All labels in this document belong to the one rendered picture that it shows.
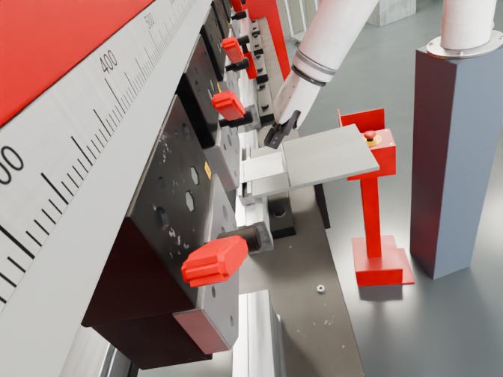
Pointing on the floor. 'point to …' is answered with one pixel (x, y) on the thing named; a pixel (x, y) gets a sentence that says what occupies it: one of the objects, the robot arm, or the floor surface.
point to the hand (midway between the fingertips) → (273, 138)
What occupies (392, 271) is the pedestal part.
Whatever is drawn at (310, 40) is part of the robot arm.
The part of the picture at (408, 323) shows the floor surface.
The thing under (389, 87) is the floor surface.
